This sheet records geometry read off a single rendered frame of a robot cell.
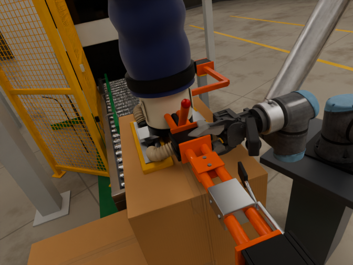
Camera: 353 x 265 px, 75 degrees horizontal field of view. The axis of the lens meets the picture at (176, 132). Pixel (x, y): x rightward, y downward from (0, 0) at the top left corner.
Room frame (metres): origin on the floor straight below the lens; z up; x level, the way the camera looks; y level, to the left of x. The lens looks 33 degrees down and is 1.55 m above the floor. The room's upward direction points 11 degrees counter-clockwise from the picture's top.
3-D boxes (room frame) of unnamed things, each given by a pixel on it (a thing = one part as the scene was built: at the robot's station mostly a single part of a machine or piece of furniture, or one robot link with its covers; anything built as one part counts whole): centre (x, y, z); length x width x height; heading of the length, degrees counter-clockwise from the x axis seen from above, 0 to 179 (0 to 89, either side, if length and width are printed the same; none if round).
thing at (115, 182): (2.09, 0.67, 0.50); 2.31 x 0.05 x 0.19; 13
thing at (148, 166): (0.71, 0.11, 1.09); 0.34 x 0.10 x 0.05; 11
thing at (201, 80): (1.69, -0.27, 0.50); 0.07 x 0.07 x 1.00; 13
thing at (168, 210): (0.71, 0.01, 0.87); 0.60 x 0.40 x 0.40; 9
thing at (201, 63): (1.08, -0.18, 1.19); 0.09 x 0.08 x 0.05; 101
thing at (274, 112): (0.53, -0.25, 1.20); 0.09 x 0.05 x 0.10; 13
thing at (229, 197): (0.28, -0.07, 1.20); 0.07 x 0.07 x 0.04; 11
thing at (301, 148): (0.56, -0.34, 1.08); 0.12 x 0.09 x 0.12; 11
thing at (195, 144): (0.49, -0.03, 1.20); 0.10 x 0.08 x 0.06; 101
